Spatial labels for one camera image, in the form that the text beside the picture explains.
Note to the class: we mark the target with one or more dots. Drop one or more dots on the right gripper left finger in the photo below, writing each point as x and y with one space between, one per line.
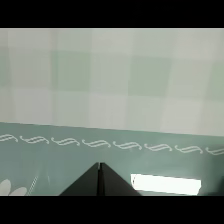
86 185

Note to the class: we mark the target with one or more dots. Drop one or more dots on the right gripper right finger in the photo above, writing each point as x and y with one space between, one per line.
113 185

